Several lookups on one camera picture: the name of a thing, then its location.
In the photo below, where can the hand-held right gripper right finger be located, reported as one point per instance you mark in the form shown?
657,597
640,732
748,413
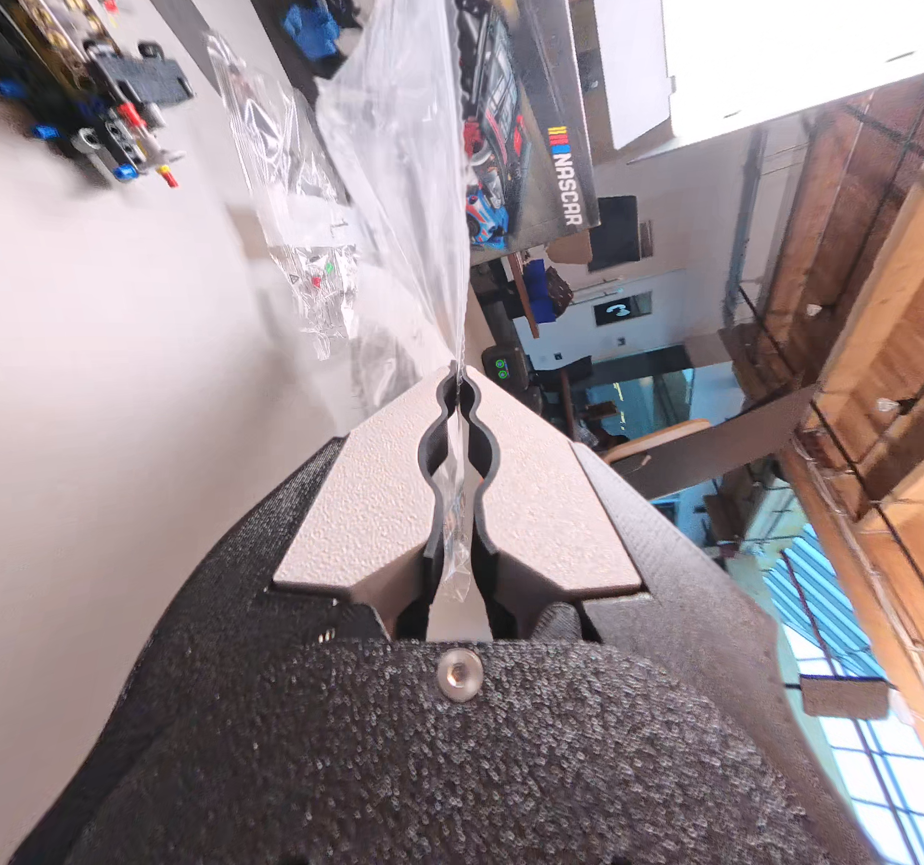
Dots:
556,511

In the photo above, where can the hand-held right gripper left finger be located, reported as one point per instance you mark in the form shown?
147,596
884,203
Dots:
361,511

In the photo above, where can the clear plastic bag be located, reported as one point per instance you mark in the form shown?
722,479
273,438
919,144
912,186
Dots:
404,158

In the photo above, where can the lego set box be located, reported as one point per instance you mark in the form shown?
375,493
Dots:
534,122

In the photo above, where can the lego car chassis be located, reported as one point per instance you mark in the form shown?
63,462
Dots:
72,49

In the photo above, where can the dark device with green lights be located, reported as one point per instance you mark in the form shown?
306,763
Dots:
504,368

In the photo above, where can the wooden stand with grey panel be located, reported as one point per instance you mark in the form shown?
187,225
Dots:
722,439

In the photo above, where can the empty crumpled plastic bag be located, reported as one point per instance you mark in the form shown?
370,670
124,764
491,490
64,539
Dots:
303,194

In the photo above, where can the hanging brown sign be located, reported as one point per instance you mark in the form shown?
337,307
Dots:
844,697

